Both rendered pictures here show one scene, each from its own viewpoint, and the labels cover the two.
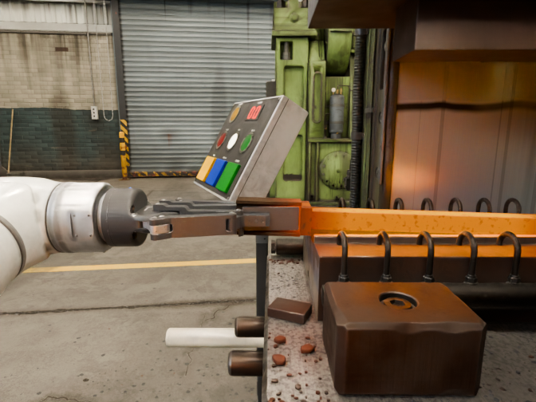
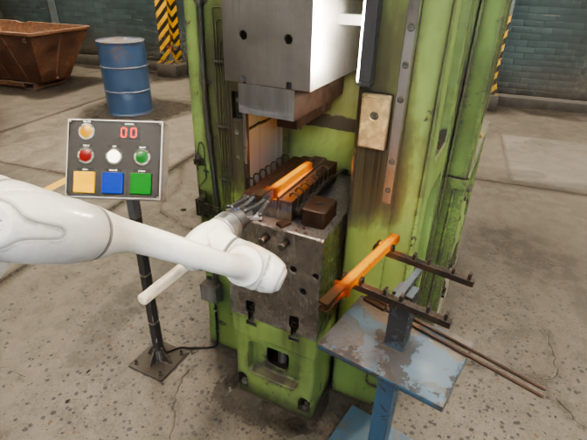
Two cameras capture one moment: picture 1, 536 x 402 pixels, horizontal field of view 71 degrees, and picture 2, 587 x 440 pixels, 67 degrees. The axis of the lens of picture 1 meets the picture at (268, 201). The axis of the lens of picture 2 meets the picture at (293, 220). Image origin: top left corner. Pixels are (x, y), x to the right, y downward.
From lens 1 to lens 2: 1.29 m
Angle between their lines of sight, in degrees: 63
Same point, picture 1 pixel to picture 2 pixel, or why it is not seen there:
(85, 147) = not seen: outside the picture
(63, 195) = (231, 222)
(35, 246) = not seen: hidden behind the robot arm
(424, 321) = (330, 204)
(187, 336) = (155, 291)
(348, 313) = (321, 210)
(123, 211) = (245, 217)
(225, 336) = (171, 277)
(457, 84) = not seen: hidden behind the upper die
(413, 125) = (252, 134)
